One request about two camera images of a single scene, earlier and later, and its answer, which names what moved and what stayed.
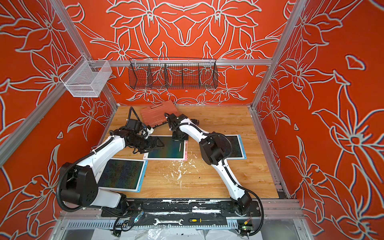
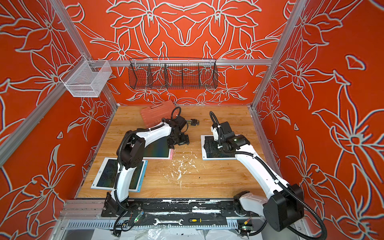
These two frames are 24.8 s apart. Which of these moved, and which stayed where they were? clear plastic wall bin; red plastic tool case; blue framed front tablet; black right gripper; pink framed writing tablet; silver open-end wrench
Moved: black right gripper; pink framed writing tablet
Stayed: silver open-end wrench; red plastic tool case; clear plastic wall bin; blue framed front tablet
